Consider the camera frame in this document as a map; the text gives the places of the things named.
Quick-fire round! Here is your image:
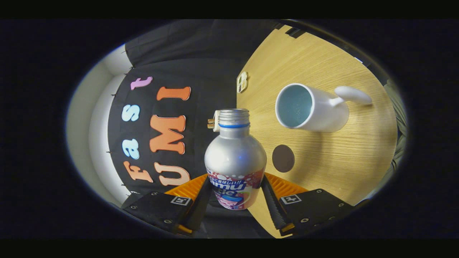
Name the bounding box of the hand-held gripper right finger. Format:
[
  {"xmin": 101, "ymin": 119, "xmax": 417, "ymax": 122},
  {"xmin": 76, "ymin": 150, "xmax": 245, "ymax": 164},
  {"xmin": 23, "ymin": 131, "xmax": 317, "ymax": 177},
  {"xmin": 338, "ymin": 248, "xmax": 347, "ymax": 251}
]
[{"xmin": 261, "ymin": 172, "xmax": 355, "ymax": 237}]

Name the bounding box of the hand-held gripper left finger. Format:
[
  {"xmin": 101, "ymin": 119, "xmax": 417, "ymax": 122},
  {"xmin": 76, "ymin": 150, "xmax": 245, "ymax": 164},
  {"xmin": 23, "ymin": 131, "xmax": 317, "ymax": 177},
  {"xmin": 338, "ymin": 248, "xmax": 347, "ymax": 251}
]
[{"xmin": 122, "ymin": 174, "xmax": 213, "ymax": 235}]

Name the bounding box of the dark round coaster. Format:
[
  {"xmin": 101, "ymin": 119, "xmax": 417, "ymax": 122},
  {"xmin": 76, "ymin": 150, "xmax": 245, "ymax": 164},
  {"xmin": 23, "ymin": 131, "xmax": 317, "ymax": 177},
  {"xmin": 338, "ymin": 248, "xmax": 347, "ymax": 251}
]
[{"xmin": 272, "ymin": 144, "xmax": 295, "ymax": 173}]

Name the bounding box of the silver juice bottle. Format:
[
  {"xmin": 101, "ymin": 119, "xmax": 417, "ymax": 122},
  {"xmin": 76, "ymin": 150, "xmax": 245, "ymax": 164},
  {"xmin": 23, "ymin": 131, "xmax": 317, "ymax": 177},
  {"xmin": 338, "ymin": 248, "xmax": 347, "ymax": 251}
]
[{"xmin": 204, "ymin": 109, "xmax": 268, "ymax": 210}]

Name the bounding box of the white cup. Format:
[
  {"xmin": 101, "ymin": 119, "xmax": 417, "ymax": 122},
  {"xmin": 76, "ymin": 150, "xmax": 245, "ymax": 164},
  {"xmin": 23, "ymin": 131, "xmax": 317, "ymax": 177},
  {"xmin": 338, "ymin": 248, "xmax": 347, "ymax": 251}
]
[{"xmin": 275, "ymin": 83, "xmax": 373, "ymax": 133}]

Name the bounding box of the wooden table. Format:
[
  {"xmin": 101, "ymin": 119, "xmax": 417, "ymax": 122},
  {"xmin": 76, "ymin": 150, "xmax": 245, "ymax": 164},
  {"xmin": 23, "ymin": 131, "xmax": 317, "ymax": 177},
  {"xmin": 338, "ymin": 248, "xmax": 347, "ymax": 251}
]
[{"xmin": 236, "ymin": 24, "xmax": 398, "ymax": 239}]

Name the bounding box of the white toaster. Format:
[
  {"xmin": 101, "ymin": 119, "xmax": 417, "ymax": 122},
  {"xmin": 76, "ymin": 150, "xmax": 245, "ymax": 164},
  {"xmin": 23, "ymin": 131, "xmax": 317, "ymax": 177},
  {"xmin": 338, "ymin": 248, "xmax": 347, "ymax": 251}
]
[{"xmin": 207, "ymin": 110, "xmax": 221, "ymax": 132}]

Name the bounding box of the white divided tray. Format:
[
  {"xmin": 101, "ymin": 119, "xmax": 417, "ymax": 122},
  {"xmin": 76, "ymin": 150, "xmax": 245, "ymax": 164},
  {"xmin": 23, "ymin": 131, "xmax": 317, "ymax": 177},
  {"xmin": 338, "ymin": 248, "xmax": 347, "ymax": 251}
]
[{"xmin": 237, "ymin": 71, "xmax": 249, "ymax": 93}]

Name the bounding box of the black backdrop cloth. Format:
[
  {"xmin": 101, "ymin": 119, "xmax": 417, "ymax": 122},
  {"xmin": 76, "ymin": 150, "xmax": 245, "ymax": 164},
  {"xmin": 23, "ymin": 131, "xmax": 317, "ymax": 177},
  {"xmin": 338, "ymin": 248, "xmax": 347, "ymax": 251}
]
[{"xmin": 108, "ymin": 20, "xmax": 287, "ymax": 239}]

